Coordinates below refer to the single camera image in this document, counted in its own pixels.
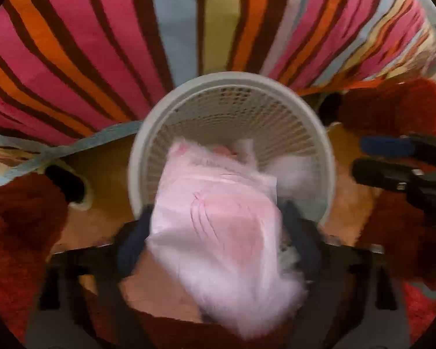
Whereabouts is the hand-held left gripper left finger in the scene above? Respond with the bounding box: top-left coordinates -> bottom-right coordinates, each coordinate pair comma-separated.
25,205 -> 155,349

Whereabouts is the red shaggy rug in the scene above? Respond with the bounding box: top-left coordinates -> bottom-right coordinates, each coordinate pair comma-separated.
0,78 -> 436,349

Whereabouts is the white mesh waste basket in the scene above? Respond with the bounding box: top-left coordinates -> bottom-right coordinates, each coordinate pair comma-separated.
128,72 -> 335,228

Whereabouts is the dark bed foot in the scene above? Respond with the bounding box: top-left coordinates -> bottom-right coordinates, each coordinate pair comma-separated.
318,92 -> 344,126
45,165 -> 87,205

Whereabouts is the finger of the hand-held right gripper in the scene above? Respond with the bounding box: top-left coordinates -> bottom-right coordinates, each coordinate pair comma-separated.
360,134 -> 436,166
352,158 -> 436,197

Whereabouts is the striped bedspread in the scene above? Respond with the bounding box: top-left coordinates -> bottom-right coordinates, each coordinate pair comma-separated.
0,0 -> 436,190

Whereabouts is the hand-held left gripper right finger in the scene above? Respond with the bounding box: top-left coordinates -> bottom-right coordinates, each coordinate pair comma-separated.
280,201 -> 412,349

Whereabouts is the white crumpled tissue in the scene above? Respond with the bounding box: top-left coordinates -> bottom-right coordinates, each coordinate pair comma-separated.
272,154 -> 317,197

